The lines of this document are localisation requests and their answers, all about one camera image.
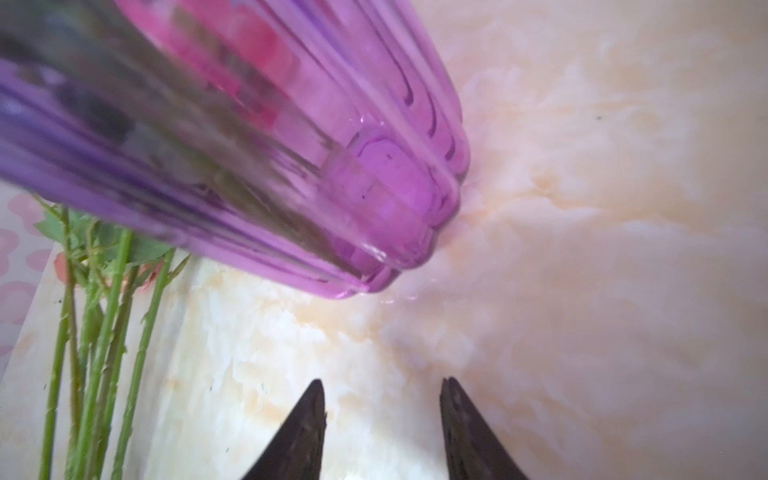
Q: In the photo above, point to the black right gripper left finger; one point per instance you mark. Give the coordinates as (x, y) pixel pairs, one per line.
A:
(296, 450)

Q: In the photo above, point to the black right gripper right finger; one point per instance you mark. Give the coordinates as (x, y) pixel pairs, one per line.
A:
(473, 451)

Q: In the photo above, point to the purple blue glass vase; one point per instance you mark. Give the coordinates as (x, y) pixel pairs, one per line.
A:
(318, 144)

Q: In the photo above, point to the flower bunch on table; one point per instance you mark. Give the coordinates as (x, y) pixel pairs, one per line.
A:
(114, 280)

